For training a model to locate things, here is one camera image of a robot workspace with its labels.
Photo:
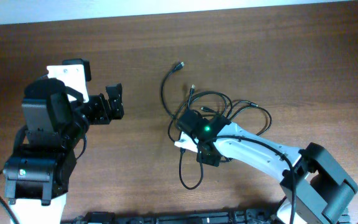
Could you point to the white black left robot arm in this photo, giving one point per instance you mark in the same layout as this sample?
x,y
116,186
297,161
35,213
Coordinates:
x,y
57,117

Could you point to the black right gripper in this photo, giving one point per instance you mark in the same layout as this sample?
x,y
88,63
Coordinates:
x,y
211,160

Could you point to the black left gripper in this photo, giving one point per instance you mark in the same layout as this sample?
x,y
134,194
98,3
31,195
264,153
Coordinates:
x,y
107,109

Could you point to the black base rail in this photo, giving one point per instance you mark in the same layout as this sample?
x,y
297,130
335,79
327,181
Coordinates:
x,y
228,217

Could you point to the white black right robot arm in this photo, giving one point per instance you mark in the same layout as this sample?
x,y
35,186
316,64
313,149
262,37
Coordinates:
x,y
317,188

